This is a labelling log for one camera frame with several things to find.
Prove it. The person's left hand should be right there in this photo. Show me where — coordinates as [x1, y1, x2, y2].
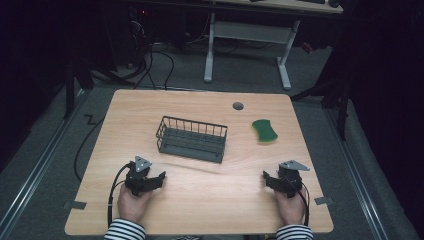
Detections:
[117, 183, 154, 224]

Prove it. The black computer tower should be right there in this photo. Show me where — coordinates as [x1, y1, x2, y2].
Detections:
[127, 4, 153, 69]

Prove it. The hand-held gripper black cable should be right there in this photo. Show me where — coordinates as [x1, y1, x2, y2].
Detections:
[289, 179, 311, 227]
[106, 161, 135, 230]

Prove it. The green sponge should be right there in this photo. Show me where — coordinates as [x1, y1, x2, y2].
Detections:
[251, 118, 279, 144]

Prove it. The grey tape piece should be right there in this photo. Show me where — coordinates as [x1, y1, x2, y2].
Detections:
[62, 200, 88, 211]
[313, 196, 334, 206]

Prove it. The black metal stand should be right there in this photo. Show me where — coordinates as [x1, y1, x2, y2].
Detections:
[290, 74, 353, 142]
[62, 58, 96, 120]

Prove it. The person's right hand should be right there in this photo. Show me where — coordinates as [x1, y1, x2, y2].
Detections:
[273, 187, 308, 226]

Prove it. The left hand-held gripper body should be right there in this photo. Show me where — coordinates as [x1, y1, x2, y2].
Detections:
[124, 155, 154, 197]

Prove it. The left hand-held gripper black cable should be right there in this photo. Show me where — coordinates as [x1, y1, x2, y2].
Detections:
[106, 161, 135, 230]

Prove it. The metal floor rail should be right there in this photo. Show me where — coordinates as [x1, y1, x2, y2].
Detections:
[323, 107, 390, 240]
[0, 89, 90, 235]

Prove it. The right hand-held gripper black cable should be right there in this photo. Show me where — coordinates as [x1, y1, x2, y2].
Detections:
[289, 179, 311, 227]

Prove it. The bundle of black cables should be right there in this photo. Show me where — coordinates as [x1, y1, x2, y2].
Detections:
[132, 41, 176, 91]

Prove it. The white-legged wooden desk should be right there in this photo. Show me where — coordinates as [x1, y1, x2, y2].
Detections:
[202, 0, 345, 92]

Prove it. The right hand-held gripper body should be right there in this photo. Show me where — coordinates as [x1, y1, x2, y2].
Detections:
[277, 159, 311, 199]

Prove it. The black wire basket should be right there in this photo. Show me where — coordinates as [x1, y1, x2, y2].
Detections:
[155, 115, 229, 164]

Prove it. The black floor cable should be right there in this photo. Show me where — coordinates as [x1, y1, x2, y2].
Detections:
[73, 114, 107, 183]

